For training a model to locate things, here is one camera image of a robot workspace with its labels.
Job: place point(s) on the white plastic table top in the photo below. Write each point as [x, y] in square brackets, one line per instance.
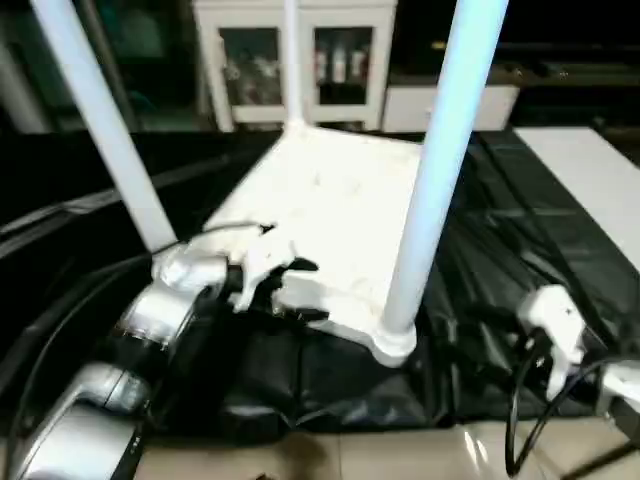
[325, 200]

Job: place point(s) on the black work mat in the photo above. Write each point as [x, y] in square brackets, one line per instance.
[500, 225]

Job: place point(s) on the white glass door cabinet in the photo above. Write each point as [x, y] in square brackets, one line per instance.
[207, 60]

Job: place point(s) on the white drawer unit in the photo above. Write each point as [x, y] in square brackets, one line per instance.
[490, 107]

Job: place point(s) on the black desk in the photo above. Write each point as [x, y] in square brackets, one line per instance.
[575, 100]

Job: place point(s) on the metal framed glass panel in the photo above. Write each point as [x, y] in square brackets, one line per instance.
[150, 50]

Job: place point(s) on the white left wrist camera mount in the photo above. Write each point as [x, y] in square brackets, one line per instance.
[255, 260]

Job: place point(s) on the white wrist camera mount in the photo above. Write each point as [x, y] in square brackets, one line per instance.
[255, 260]
[555, 310]

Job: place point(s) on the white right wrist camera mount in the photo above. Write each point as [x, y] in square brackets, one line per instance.
[555, 310]

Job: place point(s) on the black metal table frame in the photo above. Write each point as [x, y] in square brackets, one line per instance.
[600, 457]

